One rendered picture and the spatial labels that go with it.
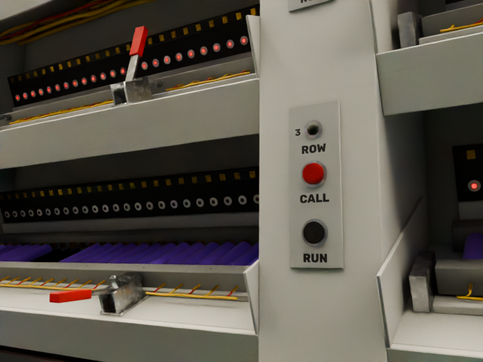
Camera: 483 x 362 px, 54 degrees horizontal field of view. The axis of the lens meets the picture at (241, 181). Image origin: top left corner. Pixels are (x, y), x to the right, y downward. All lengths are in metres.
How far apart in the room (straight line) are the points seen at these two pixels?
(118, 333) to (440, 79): 0.34
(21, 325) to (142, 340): 0.17
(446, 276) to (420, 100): 0.13
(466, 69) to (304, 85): 0.11
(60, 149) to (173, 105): 0.16
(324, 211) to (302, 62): 0.12
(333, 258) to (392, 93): 0.13
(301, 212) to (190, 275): 0.15
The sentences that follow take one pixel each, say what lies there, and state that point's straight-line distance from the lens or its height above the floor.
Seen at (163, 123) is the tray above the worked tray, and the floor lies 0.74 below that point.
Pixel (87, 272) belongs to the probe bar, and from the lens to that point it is 0.55.
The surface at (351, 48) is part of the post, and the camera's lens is 0.38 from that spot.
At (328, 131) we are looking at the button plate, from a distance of 0.36.
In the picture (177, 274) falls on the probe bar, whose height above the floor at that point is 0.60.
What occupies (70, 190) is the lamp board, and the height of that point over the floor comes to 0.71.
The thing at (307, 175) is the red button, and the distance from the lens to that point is 0.35.
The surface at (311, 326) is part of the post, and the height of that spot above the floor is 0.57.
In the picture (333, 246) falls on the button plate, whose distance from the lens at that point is 0.35.
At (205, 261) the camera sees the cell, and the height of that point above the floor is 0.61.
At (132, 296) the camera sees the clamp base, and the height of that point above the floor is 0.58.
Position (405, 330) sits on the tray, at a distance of 0.36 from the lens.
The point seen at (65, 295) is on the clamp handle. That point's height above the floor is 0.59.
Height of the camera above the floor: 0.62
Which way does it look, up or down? 9 degrees up
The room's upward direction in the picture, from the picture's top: 1 degrees clockwise
